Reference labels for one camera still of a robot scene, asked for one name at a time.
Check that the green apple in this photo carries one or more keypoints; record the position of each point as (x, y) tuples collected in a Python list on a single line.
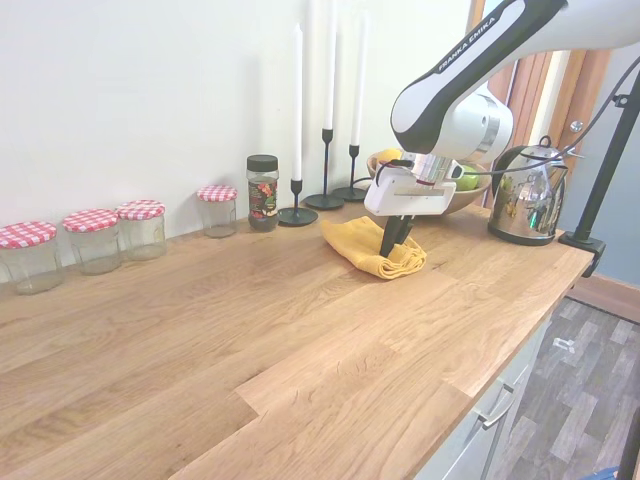
[(470, 178)]

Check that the wooden fruit bowl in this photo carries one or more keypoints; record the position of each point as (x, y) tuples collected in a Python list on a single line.
[(472, 200)]

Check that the glass jar red gingham lid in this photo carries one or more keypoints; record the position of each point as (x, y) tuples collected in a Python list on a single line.
[(31, 260), (142, 230), (217, 212), (94, 242)]

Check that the white base cabinet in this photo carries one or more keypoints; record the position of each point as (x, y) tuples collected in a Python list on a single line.
[(480, 450)]

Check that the white taper candle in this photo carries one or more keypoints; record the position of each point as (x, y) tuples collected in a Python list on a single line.
[(297, 100), (358, 85), (329, 75)]

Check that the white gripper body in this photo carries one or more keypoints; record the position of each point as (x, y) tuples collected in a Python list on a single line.
[(407, 200)]

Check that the black clamp camera stand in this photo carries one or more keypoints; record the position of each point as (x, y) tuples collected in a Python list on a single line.
[(599, 190)]

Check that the round silver door knob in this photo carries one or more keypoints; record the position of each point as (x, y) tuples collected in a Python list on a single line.
[(578, 126)]

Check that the medium black candle holder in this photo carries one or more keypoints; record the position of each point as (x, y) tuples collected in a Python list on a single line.
[(351, 191)]

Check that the short black candle holder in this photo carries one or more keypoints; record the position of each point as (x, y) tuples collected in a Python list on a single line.
[(297, 215)]

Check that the yellow cloth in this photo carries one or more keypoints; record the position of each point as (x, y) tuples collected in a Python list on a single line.
[(350, 240)]

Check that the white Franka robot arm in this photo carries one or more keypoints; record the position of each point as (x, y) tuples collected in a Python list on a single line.
[(445, 100)]

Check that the silver door lever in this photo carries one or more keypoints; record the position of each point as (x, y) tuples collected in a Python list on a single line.
[(570, 150)]

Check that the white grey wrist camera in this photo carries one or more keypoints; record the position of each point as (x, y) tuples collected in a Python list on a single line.
[(456, 169)]

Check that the spice jar black lid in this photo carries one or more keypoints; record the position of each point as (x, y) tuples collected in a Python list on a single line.
[(262, 197)]

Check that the tall black candle holder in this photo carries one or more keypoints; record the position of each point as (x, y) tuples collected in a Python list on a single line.
[(325, 200)]

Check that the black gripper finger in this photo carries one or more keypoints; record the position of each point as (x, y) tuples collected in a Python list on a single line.
[(407, 227), (391, 240)]

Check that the yellow lemon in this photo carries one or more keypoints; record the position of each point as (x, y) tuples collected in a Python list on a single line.
[(387, 156)]

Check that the small white floor object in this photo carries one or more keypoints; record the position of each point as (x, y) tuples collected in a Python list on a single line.
[(564, 344)]

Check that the brown wooden door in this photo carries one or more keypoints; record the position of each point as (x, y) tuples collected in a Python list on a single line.
[(592, 90)]

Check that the shiny steel kettle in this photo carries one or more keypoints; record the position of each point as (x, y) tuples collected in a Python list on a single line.
[(530, 205)]

